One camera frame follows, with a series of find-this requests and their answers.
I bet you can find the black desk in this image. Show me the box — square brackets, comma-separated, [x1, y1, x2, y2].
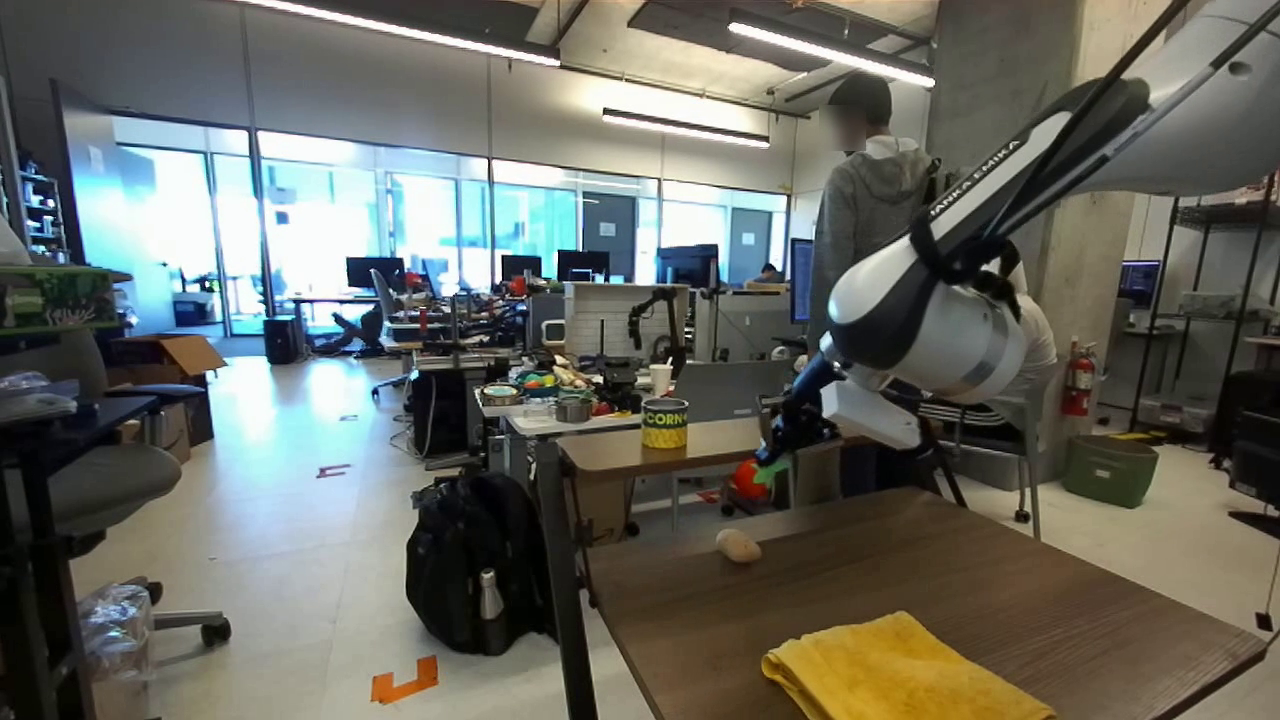
[0, 374, 165, 720]

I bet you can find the person in grey hoodie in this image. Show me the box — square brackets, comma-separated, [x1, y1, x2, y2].
[810, 70, 945, 498]

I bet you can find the blue screen monitor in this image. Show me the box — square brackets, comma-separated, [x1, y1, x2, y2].
[788, 237, 820, 330]

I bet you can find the beige plush toy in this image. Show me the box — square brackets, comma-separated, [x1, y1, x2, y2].
[707, 524, 769, 572]

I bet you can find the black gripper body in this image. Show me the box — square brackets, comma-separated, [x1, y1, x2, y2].
[756, 357, 840, 470]

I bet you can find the white desk partition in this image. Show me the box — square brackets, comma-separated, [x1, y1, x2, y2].
[557, 276, 801, 368]

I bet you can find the blue box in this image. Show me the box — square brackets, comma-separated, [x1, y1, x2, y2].
[1114, 254, 1163, 299]

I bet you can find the green plastic crate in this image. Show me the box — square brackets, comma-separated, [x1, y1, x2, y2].
[0, 254, 136, 337]

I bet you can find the orange floor marker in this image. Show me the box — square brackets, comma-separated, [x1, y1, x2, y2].
[366, 652, 444, 706]

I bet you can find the open cardboard box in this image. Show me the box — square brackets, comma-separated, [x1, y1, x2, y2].
[111, 330, 230, 452]

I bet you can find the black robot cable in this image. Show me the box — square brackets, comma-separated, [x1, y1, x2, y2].
[981, 0, 1198, 249]

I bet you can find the yellow green jar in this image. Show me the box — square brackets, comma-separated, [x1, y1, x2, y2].
[639, 393, 690, 457]

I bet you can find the black table leg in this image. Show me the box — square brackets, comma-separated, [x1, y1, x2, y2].
[562, 553, 599, 720]

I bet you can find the red fire extinguisher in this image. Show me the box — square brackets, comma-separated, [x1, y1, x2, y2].
[1061, 337, 1099, 423]

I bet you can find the brown wooden side table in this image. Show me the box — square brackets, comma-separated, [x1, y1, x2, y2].
[536, 412, 855, 654]

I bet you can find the red plush tomato toy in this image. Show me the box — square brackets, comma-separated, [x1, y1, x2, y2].
[724, 457, 792, 515]

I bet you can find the black trash bin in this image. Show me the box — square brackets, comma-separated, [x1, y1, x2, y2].
[258, 310, 309, 368]

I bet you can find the yellow towel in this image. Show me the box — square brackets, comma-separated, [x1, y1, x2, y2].
[756, 607, 1057, 720]

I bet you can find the black backpack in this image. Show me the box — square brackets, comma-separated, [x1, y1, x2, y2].
[405, 468, 557, 661]

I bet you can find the clear plastic bottle bag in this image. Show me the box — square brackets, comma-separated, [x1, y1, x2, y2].
[75, 578, 158, 720]

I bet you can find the green storage bin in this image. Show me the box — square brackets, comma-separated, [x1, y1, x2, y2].
[1061, 428, 1163, 512]

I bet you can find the black metal shelf rack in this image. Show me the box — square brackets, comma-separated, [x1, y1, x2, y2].
[1128, 194, 1280, 504]

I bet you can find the ceiling light bar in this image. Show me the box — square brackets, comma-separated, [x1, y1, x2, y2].
[599, 104, 775, 151]
[237, 0, 562, 70]
[724, 17, 941, 96]

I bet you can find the white desk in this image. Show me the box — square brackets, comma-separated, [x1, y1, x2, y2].
[470, 374, 649, 484]

